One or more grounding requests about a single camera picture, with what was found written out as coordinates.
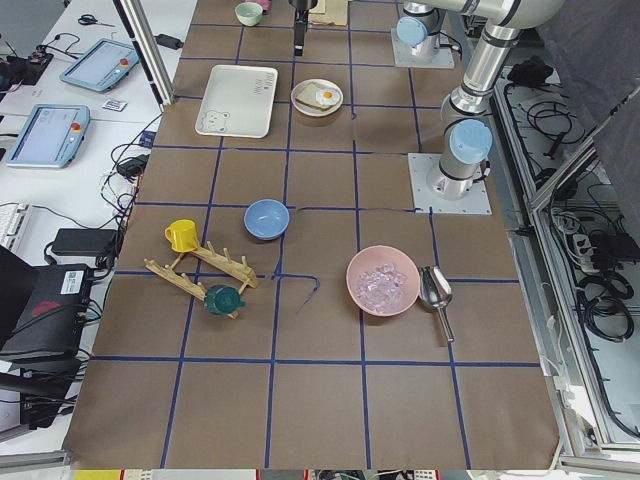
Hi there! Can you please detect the metal scoop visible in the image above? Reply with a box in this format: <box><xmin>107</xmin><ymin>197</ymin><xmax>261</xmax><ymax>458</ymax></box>
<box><xmin>418</xmin><ymin>265</ymin><xmax>455</xmax><ymax>343</ymax></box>

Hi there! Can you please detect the bread slice on plate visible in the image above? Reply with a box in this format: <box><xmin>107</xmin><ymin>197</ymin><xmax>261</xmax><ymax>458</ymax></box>
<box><xmin>294</xmin><ymin>82</ymin><xmax>322</xmax><ymax>110</ymax></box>

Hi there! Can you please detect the teach pendant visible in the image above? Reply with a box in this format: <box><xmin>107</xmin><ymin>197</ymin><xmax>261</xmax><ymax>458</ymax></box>
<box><xmin>59</xmin><ymin>39</ymin><xmax>139</xmax><ymax>92</ymax></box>
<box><xmin>6</xmin><ymin>104</ymin><xmax>91</xmax><ymax>169</ymax></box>

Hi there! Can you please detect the yellow mug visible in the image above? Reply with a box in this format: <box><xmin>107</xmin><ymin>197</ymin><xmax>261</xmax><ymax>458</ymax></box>
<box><xmin>164</xmin><ymin>219</ymin><xmax>200</xmax><ymax>253</ymax></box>

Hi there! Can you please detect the aluminium frame post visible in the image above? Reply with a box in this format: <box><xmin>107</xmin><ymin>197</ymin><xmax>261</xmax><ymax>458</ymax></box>
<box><xmin>112</xmin><ymin>0</ymin><xmax>175</xmax><ymax>108</ymax></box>

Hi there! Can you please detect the fried egg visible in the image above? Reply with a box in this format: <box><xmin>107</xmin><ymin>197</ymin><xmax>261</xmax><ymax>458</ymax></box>
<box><xmin>315</xmin><ymin>88</ymin><xmax>342</xmax><ymax>110</ymax></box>

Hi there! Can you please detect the white round plate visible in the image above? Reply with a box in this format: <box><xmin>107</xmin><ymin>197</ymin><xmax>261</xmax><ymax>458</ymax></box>
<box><xmin>291</xmin><ymin>78</ymin><xmax>344</xmax><ymax>117</ymax></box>

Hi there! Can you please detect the blue bowl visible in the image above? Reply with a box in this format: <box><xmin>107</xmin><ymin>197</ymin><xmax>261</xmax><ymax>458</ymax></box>
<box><xmin>244</xmin><ymin>199</ymin><xmax>290</xmax><ymax>240</ymax></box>

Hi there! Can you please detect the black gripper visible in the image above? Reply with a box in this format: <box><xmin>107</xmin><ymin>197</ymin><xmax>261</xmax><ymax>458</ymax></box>
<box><xmin>289</xmin><ymin>0</ymin><xmax>317</xmax><ymax>56</ymax></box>

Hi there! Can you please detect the white bear tray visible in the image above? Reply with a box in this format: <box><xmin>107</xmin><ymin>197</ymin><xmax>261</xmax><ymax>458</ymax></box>
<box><xmin>195</xmin><ymin>65</ymin><xmax>278</xmax><ymax>139</ymax></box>

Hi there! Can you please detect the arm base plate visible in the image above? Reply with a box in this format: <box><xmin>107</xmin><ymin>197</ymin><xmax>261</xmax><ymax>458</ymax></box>
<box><xmin>391</xmin><ymin>28</ymin><xmax>455</xmax><ymax>69</ymax></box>
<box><xmin>408</xmin><ymin>153</ymin><xmax>492</xmax><ymax>215</ymax></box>

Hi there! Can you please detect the pink cloth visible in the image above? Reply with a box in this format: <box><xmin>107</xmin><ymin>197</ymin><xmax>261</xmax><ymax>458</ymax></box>
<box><xmin>257</xmin><ymin>0</ymin><xmax>271</xmax><ymax>11</ymax></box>

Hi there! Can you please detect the wooden mug rack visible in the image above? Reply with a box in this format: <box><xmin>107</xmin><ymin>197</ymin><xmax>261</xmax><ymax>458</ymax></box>
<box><xmin>143</xmin><ymin>240</ymin><xmax>260</xmax><ymax>321</ymax></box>

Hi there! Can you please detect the green bowl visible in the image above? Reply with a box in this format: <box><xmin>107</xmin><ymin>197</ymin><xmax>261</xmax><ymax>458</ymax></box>
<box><xmin>235</xmin><ymin>1</ymin><xmax>263</xmax><ymax>27</ymax></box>

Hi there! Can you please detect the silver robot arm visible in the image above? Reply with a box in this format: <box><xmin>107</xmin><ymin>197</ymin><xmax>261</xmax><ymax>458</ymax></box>
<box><xmin>395</xmin><ymin>1</ymin><xmax>446</xmax><ymax>60</ymax></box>
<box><xmin>396</xmin><ymin>0</ymin><xmax>563</xmax><ymax>201</ymax></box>

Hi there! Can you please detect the near teach pendant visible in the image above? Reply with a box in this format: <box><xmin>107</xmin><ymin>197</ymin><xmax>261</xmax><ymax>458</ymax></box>
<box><xmin>6</xmin><ymin>104</ymin><xmax>91</xmax><ymax>169</ymax></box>

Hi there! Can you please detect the dark green mug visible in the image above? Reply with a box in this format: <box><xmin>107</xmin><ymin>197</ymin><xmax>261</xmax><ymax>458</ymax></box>
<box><xmin>204</xmin><ymin>284</ymin><xmax>245</xmax><ymax>316</ymax></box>

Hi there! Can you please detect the black power adapter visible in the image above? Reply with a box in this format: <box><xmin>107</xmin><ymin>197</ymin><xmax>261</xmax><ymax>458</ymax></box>
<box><xmin>155</xmin><ymin>34</ymin><xmax>184</xmax><ymax>50</ymax></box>

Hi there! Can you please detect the pink bowl with ice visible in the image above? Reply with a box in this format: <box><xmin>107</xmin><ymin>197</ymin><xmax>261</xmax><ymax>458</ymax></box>
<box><xmin>346</xmin><ymin>245</ymin><xmax>420</xmax><ymax>317</ymax></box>

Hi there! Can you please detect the far teach pendant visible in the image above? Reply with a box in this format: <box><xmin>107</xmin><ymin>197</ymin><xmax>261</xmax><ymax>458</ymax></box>
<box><xmin>59</xmin><ymin>39</ymin><xmax>139</xmax><ymax>92</ymax></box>

